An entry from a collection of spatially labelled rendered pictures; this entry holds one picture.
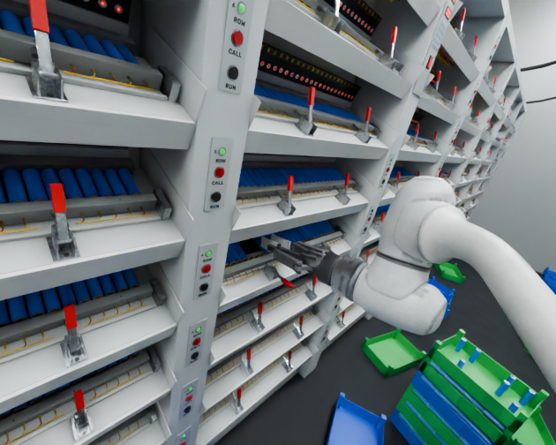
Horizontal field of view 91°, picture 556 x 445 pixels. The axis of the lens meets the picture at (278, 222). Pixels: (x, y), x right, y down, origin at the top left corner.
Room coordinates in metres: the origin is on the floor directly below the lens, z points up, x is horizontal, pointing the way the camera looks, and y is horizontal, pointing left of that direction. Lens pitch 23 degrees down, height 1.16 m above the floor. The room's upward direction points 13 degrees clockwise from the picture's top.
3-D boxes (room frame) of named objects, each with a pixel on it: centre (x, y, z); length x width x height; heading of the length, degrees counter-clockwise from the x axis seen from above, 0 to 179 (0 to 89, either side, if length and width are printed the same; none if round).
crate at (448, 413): (0.78, -0.86, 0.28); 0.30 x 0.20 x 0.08; 35
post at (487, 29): (1.58, -0.69, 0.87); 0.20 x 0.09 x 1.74; 51
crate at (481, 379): (0.78, -0.86, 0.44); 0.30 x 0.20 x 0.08; 35
